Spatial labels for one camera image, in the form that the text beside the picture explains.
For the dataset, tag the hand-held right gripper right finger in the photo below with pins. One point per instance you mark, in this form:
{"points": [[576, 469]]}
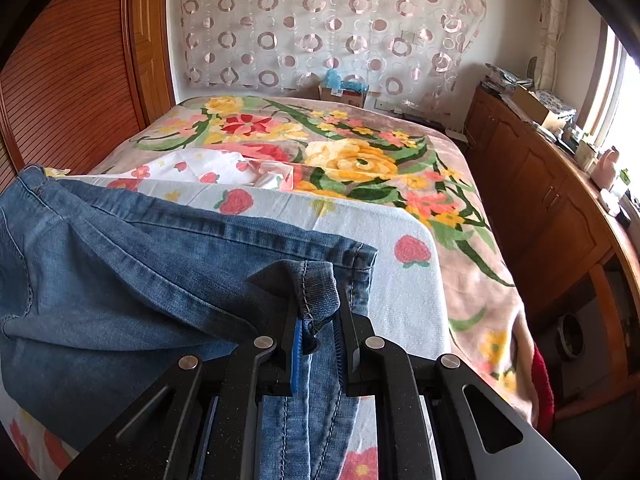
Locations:
{"points": [[356, 355]]}

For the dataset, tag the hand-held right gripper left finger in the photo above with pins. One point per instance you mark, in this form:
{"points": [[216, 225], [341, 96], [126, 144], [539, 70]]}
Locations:
{"points": [[298, 357]]}

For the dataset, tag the blue denim pants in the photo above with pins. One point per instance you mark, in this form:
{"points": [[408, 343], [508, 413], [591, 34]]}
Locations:
{"points": [[125, 270]]}

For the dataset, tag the white strawberry print sheet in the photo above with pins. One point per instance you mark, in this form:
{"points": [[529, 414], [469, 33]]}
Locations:
{"points": [[400, 300]]}

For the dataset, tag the floral blanket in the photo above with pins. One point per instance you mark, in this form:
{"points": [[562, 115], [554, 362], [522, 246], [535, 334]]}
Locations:
{"points": [[450, 200]]}

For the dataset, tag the red cloth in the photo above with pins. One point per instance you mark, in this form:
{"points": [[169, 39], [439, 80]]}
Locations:
{"points": [[542, 390]]}

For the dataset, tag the round grey pot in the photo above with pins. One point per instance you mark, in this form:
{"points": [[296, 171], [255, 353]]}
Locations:
{"points": [[570, 335]]}

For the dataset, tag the wooden cabinet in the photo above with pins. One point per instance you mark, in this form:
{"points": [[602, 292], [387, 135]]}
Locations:
{"points": [[540, 185]]}

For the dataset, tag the small cardboard box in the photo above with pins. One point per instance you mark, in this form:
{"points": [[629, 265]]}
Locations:
{"points": [[337, 99]]}

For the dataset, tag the teal plush toy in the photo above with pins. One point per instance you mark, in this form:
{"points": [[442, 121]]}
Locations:
{"points": [[345, 81]]}

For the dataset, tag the open cardboard box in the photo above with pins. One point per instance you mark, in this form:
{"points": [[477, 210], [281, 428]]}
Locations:
{"points": [[527, 102]]}

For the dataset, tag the pink figurine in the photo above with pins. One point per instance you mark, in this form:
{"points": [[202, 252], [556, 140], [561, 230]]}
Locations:
{"points": [[607, 167]]}

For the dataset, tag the patterned storage box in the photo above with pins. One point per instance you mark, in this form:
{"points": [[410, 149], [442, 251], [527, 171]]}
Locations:
{"points": [[555, 102]]}

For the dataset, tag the sheer circle pattern curtain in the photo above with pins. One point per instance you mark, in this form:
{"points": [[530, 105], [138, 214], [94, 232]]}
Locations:
{"points": [[300, 20]]}

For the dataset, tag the wooden headboard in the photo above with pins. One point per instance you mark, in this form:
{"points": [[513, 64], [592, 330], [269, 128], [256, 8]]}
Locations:
{"points": [[75, 75]]}

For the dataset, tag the window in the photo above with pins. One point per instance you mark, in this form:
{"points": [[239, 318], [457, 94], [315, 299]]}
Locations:
{"points": [[612, 85]]}

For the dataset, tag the floral window curtain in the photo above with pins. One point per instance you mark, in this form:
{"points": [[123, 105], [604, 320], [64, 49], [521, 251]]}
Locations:
{"points": [[552, 25]]}

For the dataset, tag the white wall switch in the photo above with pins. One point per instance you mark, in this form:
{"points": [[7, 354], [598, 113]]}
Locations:
{"points": [[411, 37]]}

